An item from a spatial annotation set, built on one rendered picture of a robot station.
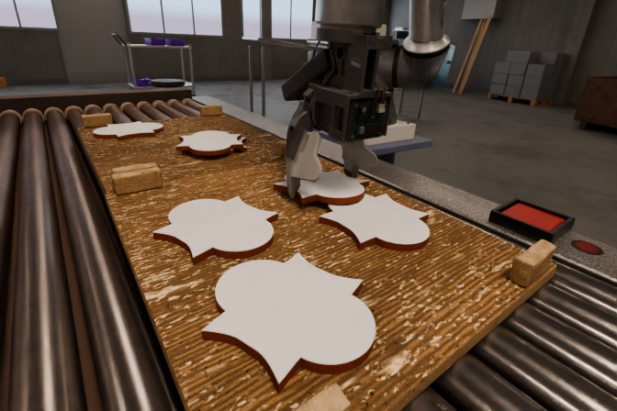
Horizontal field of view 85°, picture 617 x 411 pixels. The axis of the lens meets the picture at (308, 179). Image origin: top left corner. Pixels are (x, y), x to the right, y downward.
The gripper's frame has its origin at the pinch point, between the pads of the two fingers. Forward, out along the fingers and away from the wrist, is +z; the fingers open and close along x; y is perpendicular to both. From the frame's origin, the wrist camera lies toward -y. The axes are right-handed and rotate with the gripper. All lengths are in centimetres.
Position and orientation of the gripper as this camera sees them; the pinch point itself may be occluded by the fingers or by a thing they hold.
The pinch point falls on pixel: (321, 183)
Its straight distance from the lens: 47.8
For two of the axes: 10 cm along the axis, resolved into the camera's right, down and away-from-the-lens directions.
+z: -0.7, 9.1, 4.1
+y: 5.8, 3.7, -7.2
